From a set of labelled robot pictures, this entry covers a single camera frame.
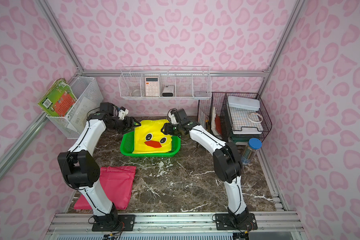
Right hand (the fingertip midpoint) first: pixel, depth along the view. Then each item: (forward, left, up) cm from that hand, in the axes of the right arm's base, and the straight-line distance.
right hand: (163, 130), depth 90 cm
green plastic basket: (-6, +23, -9) cm, 25 cm away
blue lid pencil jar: (-10, -50, +1) cm, 51 cm away
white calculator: (+23, +8, +15) cm, 28 cm away
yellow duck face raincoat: (+1, +11, -9) cm, 14 cm away
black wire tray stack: (+9, -50, +2) cm, 51 cm away
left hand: (+2, +15, +4) cm, 16 cm away
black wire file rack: (+26, -39, -14) cm, 49 cm away
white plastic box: (+18, -50, +5) cm, 54 cm away
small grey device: (+19, -3, +14) cm, 24 cm away
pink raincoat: (-26, +25, -14) cm, 39 cm away
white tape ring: (+10, -59, +2) cm, 60 cm away
